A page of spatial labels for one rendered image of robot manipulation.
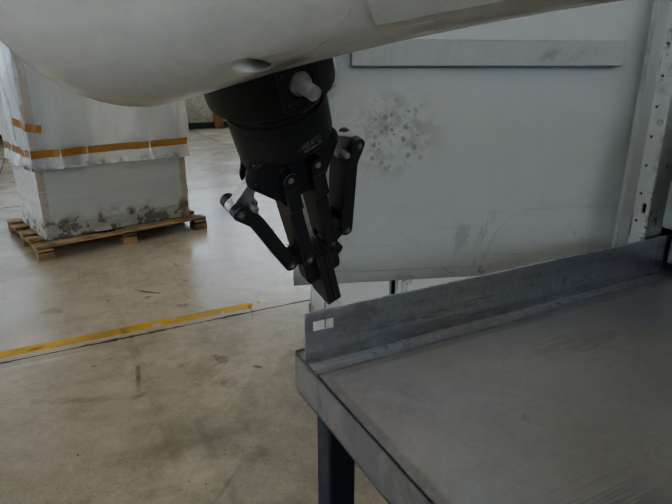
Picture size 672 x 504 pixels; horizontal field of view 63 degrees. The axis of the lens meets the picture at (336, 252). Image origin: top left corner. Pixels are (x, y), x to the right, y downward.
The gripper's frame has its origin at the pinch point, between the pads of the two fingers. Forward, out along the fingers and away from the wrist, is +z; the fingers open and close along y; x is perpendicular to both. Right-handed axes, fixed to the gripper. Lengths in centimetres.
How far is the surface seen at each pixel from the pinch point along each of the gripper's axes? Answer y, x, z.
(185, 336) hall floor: -16, 141, 165
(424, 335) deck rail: 12.2, -0.2, 24.2
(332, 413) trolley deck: -5.0, -4.1, 18.3
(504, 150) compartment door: 47, 18, 23
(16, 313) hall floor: -80, 213, 163
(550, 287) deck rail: 36.0, -2.6, 32.0
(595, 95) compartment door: 64, 14, 18
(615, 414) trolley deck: 18.8, -23.6, 18.6
